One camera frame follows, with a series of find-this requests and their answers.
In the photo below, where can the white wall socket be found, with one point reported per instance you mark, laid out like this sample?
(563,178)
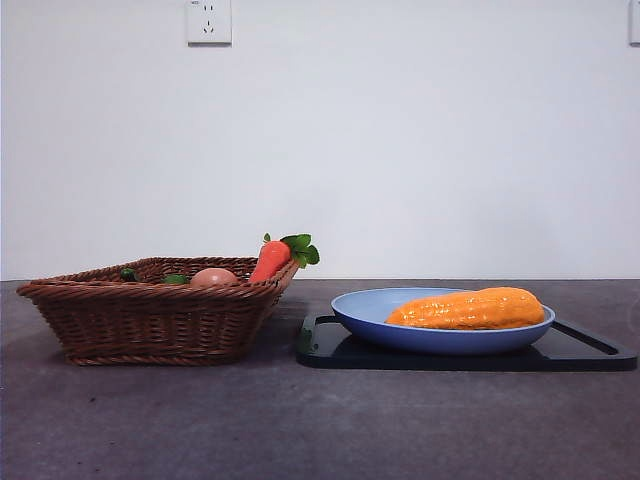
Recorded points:
(209,25)
(635,22)

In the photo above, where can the blue round plate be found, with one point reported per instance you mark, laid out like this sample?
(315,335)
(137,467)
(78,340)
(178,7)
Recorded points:
(400,337)

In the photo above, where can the orange-yellow corn cob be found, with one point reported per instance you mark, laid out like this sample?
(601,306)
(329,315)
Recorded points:
(470,310)

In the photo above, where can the dark green vegetable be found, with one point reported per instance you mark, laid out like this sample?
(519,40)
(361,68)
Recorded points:
(175,280)
(128,274)

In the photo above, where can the brown egg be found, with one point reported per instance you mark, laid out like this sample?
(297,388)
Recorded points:
(215,277)

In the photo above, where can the black rectangular tray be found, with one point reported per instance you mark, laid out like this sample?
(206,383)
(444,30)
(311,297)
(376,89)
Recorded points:
(575,357)

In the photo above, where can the brown wicker basket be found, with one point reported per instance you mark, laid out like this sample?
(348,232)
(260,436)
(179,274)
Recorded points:
(150,320)

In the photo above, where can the orange carrot with green leaves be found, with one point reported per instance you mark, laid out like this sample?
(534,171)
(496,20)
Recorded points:
(270,260)

